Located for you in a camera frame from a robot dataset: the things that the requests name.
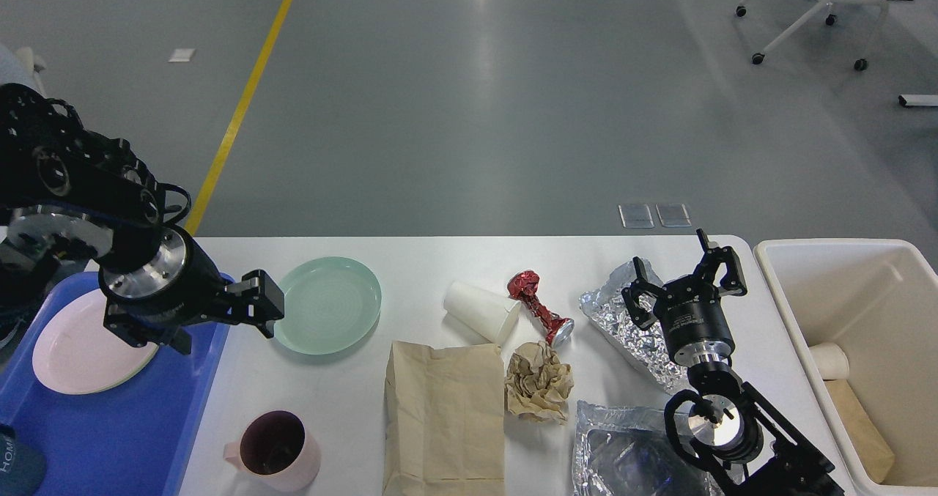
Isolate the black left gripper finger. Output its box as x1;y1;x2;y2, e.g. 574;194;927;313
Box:
103;312;192;355
214;269;285;338

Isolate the seated person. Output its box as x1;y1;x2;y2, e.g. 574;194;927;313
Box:
1;43;40;92

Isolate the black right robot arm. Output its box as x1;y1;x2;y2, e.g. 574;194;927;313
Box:
621;229;844;495

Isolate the beige plastic bin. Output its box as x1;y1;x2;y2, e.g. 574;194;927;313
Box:
753;238;937;495

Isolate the crumpled brown paper ball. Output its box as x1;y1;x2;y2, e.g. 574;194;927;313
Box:
503;341;575;425

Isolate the crushed red can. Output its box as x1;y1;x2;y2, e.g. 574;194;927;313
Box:
507;270;575;349

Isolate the white paper cup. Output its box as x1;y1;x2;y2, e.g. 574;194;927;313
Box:
443;281;522;345

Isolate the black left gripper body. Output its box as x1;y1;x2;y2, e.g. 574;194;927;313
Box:
98;225;232;333

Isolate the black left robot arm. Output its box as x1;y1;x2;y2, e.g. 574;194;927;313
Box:
1;83;285;355

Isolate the flat brown paper bag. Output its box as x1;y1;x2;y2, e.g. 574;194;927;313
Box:
383;341;506;495

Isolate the pink plate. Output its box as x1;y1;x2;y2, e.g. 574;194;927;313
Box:
32;289;158;395

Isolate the aluminium foil tray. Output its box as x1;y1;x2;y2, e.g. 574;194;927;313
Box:
572;400;723;495

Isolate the white floor bar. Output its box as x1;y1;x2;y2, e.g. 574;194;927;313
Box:
898;93;938;108

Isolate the white chair left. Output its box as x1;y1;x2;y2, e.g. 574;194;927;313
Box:
14;46;47;97

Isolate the crumpled aluminium foil sheet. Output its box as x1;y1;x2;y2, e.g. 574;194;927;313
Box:
579;260;690;395

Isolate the blue plastic tray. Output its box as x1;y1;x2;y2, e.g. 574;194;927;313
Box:
1;272;229;495

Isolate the paper cup in bin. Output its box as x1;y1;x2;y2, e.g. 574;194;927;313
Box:
808;342;851;380

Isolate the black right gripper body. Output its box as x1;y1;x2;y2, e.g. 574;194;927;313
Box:
652;275;736;369

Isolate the pink mug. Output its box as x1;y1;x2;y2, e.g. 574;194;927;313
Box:
222;410;322;493

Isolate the dark blue cap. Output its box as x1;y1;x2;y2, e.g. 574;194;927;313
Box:
1;425;47;495

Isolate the mint green plate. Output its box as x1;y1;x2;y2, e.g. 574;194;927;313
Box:
274;256;383;355

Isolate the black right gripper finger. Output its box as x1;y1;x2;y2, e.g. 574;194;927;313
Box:
621;258;665;331
691;229;747;297

